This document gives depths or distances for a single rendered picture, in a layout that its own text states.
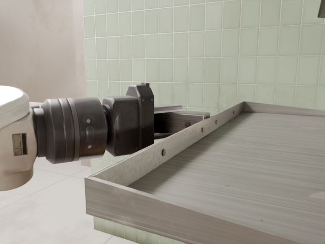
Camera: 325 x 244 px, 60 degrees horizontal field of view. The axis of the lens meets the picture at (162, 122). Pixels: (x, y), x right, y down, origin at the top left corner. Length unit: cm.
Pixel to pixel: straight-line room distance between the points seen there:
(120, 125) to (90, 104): 5
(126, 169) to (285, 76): 144
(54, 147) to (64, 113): 4
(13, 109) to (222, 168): 24
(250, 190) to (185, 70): 153
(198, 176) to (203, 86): 146
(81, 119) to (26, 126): 6
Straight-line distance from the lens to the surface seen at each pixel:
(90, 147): 38
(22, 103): 36
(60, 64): 425
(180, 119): 44
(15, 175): 40
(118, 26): 200
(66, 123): 37
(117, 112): 40
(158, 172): 28
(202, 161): 31
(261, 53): 164
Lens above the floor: 128
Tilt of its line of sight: 11 degrees down
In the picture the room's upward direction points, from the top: straight up
